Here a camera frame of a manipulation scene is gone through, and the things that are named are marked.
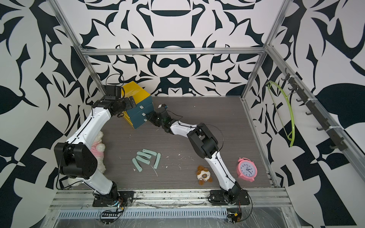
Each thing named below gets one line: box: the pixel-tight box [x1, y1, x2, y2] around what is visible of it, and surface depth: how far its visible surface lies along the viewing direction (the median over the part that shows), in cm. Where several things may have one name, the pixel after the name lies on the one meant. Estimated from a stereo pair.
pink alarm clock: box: [236, 157, 258, 182], surface depth 83 cm
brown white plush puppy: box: [196, 165, 213, 186], surface depth 81 cm
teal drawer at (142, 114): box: [130, 103, 155, 125], surface depth 96 cm
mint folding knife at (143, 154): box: [136, 151, 152, 160], surface depth 91 cm
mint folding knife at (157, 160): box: [153, 152, 162, 170], surface depth 89 cm
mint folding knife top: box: [142, 148, 158, 156], surface depth 91 cm
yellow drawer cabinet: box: [121, 80, 155, 130], surface depth 94 cm
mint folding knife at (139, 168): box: [132, 157, 143, 173], surface depth 87 cm
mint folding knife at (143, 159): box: [135, 155, 151, 165], surface depth 89 cm
